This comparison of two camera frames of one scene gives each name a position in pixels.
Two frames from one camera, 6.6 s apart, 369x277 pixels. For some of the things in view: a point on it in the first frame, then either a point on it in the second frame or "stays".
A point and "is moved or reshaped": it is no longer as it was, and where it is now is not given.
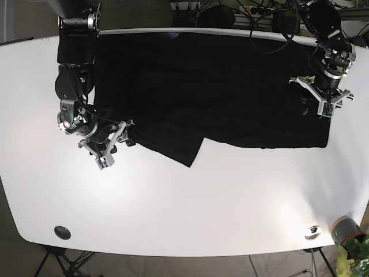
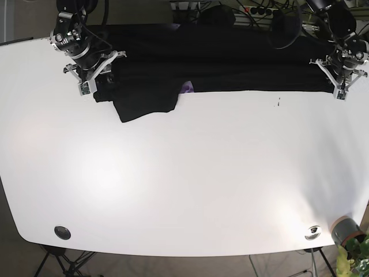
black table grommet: (62, 232) stays
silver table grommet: (313, 232) stays
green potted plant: (353, 260) stays
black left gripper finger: (125, 135) → (109, 76)
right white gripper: (325, 108) → (339, 90)
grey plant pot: (345, 228) stays
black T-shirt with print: (176, 90) is moved or reshaped
